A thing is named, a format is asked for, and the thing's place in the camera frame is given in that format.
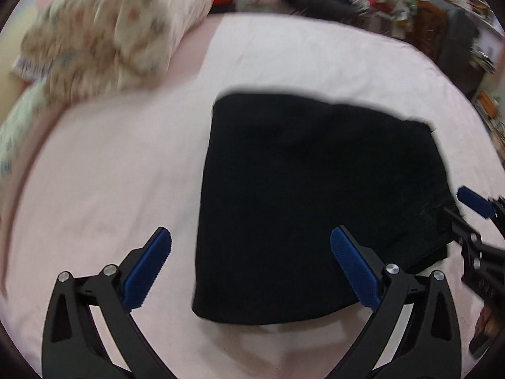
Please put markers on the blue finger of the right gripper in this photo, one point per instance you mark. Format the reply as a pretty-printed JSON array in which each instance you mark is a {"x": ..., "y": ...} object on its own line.
[
  {"x": 487, "y": 208},
  {"x": 461, "y": 228}
]

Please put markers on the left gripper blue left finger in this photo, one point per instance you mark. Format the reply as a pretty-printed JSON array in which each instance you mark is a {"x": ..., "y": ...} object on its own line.
[{"x": 89, "y": 329}]

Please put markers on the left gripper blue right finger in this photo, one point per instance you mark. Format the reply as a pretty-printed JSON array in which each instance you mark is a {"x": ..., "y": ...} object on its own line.
[{"x": 413, "y": 329}]

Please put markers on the black pants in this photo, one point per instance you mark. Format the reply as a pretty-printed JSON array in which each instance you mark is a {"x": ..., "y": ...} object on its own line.
[{"x": 281, "y": 172}]

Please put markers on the person's right hand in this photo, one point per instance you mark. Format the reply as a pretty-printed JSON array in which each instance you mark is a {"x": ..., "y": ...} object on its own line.
[{"x": 488, "y": 339}]

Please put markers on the pink bed sheet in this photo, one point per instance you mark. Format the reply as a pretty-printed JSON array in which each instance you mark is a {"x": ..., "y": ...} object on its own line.
[{"x": 116, "y": 168}]

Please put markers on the wooden chair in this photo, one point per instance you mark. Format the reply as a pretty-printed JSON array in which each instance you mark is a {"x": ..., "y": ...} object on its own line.
[{"x": 428, "y": 29}]

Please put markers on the floral patterned pillow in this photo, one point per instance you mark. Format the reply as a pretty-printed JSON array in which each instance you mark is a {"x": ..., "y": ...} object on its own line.
[{"x": 29, "y": 112}]

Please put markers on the floral patterned quilt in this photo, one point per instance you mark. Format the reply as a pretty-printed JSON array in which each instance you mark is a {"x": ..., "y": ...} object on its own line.
[{"x": 79, "y": 49}]

